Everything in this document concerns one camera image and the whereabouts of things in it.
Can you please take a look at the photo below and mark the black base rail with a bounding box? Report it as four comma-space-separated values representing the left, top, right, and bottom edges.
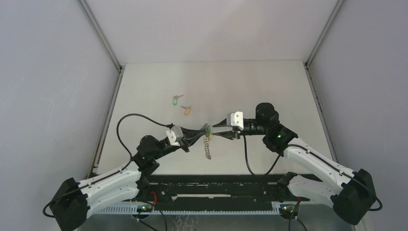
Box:
137, 174, 300, 213

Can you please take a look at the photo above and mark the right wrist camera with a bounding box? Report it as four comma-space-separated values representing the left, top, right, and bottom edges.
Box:
226, 111, 244, 131

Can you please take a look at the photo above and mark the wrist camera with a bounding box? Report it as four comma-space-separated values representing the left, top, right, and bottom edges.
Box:
226, 111, 244, 131
166, 126, 184, 147

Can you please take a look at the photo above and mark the circuit board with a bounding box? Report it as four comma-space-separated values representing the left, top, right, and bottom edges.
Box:
279, 205, 299, 215
136, 205, 154, 214

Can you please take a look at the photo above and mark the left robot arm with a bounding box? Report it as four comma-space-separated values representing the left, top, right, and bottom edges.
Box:
49, 126, 206, 231

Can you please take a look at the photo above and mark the left camera cable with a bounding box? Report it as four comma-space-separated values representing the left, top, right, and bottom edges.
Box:
116, 113, 174, 160

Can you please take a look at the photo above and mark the left circuit board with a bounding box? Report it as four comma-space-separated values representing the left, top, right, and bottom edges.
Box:
136, 205, 154, 214

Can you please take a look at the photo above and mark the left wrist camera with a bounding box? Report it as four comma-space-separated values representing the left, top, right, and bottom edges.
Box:
166, 126, 184, 147

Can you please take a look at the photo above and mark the white cable duct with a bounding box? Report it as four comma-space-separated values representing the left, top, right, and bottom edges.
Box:
92, 204, 284, 215

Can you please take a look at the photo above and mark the orange tag key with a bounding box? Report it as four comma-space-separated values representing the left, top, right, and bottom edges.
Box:
181, 105, 192, 116

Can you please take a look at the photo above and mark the camera cable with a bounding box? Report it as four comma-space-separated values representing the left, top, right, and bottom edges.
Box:
242, 134, 383, 212
116, 113, 174, 160

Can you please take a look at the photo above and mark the right circuit board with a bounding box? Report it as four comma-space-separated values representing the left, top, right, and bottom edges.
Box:
279, 205, 299, 215

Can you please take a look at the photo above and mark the right camera cable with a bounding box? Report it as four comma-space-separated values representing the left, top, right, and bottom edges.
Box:
242, 134, 383, 212

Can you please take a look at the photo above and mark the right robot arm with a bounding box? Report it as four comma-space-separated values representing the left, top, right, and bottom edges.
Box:
214, 103, 383, 225

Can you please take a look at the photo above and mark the green tag key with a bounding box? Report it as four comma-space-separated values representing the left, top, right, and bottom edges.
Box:
172, 94, 183, 106

